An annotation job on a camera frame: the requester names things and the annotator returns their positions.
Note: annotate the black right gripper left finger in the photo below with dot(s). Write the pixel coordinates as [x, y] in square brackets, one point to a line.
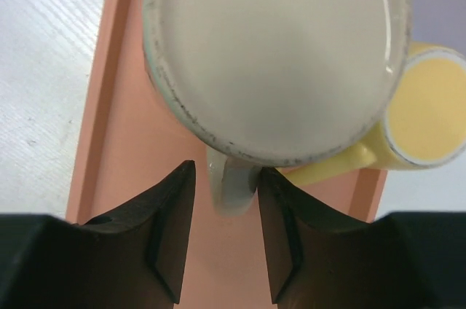
[132, 256]

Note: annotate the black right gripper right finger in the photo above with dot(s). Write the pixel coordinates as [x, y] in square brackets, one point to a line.
[318, 257]

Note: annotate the yellow mug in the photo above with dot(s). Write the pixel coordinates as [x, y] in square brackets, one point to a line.
[423, 127]

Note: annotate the seashell coral mug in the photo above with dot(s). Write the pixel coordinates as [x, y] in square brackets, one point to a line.
[274, 83]

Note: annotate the pink plastic tray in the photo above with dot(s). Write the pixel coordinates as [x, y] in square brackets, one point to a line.
[129, 142]

